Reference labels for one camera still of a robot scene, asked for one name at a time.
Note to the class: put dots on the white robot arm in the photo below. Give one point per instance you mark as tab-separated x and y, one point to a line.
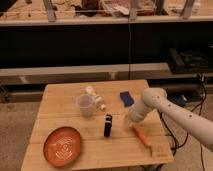
156	98

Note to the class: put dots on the black upright eraser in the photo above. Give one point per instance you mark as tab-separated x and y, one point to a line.
108	125

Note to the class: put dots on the blue sponge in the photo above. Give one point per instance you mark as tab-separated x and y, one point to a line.
126	98

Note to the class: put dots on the orange handled fork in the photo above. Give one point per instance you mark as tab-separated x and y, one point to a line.
143	138

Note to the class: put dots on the translucent gripper tip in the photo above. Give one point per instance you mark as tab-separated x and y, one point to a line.
127	123

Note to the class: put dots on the black box on shelf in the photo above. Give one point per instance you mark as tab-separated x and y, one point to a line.
189	62

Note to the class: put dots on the white plastic bottle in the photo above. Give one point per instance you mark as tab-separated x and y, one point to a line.
98	100

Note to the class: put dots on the orange round plate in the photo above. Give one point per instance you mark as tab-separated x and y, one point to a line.
62	146

